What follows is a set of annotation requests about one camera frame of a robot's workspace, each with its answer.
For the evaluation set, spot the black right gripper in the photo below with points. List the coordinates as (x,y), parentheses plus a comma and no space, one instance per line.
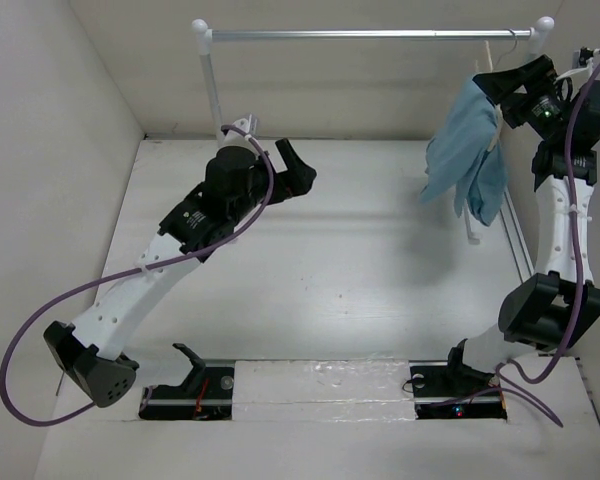
(539,76)

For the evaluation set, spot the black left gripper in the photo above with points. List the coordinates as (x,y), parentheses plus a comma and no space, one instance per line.
(296,181)

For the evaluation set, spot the light blue trousers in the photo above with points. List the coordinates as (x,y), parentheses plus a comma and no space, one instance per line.
(465,155)

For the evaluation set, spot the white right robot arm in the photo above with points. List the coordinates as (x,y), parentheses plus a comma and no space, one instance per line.
(552,309)

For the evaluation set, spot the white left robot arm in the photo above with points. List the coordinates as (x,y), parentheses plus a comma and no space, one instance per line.
(90,348)

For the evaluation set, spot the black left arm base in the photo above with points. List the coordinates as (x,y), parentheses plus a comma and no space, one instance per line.
(205,394)

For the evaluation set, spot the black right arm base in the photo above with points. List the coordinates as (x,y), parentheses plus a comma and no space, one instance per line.
(450,390)

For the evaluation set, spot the white clothes rack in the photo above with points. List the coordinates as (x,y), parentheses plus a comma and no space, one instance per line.
(347,84)

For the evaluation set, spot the white foam block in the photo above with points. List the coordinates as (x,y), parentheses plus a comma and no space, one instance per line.
(349,391)

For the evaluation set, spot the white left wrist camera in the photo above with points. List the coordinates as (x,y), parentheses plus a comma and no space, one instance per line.
(245,126)

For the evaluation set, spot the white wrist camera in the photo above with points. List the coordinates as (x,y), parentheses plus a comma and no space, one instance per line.
(584,57)
(245,126)

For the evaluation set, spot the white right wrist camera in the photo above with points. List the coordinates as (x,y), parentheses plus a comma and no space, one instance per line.
(584,57)

